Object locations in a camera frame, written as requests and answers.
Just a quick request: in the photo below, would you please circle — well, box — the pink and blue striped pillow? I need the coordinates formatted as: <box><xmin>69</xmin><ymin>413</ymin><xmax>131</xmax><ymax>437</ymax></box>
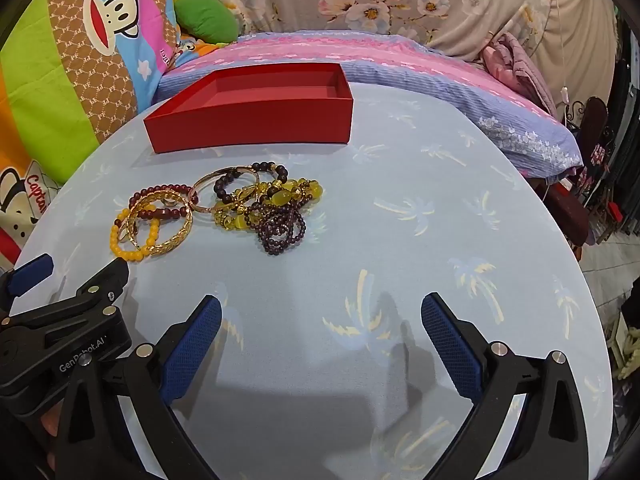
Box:
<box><xmin>154</xmin><ymin>30</ymin><xmax>585</xmax><ymax>187</ymax></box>

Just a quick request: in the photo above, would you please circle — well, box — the dark red bead bracelet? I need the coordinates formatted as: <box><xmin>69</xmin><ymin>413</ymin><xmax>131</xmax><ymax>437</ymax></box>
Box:
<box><xmin>130</xmin><ymin>184</ymin><xmax>199</xmax><ymax>224</ymax></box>

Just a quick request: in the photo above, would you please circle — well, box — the dark red cloth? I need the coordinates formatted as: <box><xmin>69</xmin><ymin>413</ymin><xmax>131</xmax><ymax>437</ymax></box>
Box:
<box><xmin>547</xmin><ymin>182</ymin><xmax>593</xmax><ymax>248</ymax></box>

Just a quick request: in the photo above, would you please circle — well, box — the red cardboard box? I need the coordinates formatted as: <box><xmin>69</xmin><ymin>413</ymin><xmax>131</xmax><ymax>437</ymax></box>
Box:
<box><xmin>143</xmin><ymin>63</ymin><xmax>355</xmax><ymax>154</ymax></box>

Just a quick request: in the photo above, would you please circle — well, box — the cartoon monkey blanket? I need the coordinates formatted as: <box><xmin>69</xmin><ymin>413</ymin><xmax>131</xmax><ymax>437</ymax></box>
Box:
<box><xmin>0</xmin><ymin>0</ymin><xmax>197</xmax><ymax>267</ymax></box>

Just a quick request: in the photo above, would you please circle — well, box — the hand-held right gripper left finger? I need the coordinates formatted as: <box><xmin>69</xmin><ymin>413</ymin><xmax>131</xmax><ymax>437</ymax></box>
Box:
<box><xmin>50</xmin><ymin>295</ymin><xmax>223</xmax><ymax>480</ymax></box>

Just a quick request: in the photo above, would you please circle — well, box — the gold cuff bangle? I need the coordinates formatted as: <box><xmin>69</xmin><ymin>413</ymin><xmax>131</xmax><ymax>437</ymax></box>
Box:
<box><xmin>126</xmin><ymin>194</ymin><xmax>194</xmax><ymax>258</ymax></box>

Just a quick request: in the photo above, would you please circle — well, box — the yellow bead bracelet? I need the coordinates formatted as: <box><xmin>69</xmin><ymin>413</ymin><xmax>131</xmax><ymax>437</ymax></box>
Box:
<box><xmin>110</xmin><ymin>207</ymin><xmax>162</xmax><ymax>264</ymax></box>

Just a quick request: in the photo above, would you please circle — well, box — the dark metal chair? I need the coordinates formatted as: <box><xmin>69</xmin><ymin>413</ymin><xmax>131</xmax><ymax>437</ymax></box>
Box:
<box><xmin>564</xmin><ymin>95</ymin><xmax>617</xmax><ymax>248</ymax></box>

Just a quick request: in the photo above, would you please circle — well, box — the green pillow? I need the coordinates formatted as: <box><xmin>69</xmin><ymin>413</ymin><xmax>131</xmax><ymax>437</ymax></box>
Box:
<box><xmin>173</xmin><ymin>0</ymin><xmax>239</xmax><ymax>44</ymax></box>

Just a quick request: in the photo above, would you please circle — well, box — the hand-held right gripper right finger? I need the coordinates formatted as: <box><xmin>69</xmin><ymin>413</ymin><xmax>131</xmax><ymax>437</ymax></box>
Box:
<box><xmin>421</xmin><ymin>292</ymin><xmax>608</xmax><ymax>480</ymax></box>

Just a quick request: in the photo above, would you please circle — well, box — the person's left hand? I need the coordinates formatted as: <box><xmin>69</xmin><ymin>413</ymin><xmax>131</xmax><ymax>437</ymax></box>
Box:
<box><xmin>30</xmin><ymin>400</ymin><xmax>62</xmax><ymax>477</ymax></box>

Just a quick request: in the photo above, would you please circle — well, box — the small purple bead bracelet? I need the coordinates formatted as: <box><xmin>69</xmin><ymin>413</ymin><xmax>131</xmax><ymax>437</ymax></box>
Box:
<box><xmin>247</xmin><ymin>202</ymin><xmax>307</xmax><ymax>256</ymax></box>

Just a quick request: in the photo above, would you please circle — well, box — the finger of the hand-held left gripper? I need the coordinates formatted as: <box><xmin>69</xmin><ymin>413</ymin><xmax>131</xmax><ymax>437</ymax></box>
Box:
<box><xmin>75</xmin><ymin>258</ymin><xmax>131</xmax><ymax>313</ymax></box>
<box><xmin>0</xmin><ymin>254</ymin><xmax>55</xmax><ymax>313</ymax></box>

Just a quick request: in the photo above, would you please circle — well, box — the light blue palm-print tablecloth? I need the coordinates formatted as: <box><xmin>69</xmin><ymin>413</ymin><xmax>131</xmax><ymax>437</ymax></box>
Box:
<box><xmin>9</xmin><ymin>80</ymin><xmax>612</xmax><ymax>480</ymax></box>

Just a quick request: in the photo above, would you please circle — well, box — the white cable with switch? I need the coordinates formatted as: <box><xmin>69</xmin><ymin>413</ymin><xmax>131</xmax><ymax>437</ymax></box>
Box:
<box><xmin>550</xmin><ymin>0</ymin><xmax>571</xmax><ymax>106</ymax></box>

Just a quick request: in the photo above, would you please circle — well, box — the pink quilted cloth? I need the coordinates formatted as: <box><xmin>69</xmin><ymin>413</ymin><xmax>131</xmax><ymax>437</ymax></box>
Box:
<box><xmin>481</xmin><ymin>32</ymin><xmax>559</xmax><ymax>117</ymax></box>

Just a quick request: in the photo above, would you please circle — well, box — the black and gold bead bracelet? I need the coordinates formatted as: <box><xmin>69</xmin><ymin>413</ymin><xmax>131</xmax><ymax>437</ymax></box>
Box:
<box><xmin>213</xmin><ymin>160</ymin><xmax>290</xmax><ymax>212</ymax></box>

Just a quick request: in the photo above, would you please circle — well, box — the thin rose gold bangle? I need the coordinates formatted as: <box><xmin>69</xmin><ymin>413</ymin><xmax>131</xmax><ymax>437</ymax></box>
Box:
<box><xmin>192</xmin><ymin>165</ymin><xmax>262</xmax><ymax>215</ymax></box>

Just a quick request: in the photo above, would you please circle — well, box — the yellow stone bracelet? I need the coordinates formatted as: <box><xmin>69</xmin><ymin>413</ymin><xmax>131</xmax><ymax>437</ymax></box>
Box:
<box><xmin>214</xmin><ymin>177</ymin><xmax>324</xmax><ymax>234</ymax></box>

